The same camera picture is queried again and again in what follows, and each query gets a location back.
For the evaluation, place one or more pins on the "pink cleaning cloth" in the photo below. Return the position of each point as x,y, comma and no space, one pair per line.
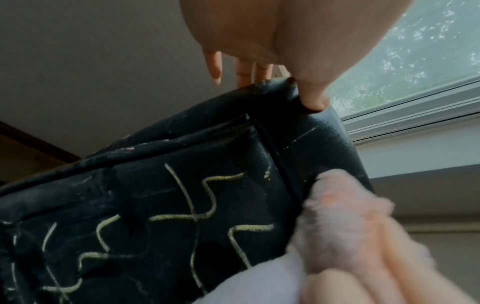
337,213

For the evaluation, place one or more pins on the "person's right hand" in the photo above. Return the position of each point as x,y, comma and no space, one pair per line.
405,273

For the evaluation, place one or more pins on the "white framed window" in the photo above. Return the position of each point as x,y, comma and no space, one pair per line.
420,74

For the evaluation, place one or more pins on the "person's left hand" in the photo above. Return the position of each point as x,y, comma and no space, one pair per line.
292,29

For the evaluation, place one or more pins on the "black office chair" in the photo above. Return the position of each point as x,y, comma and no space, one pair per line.
150,193

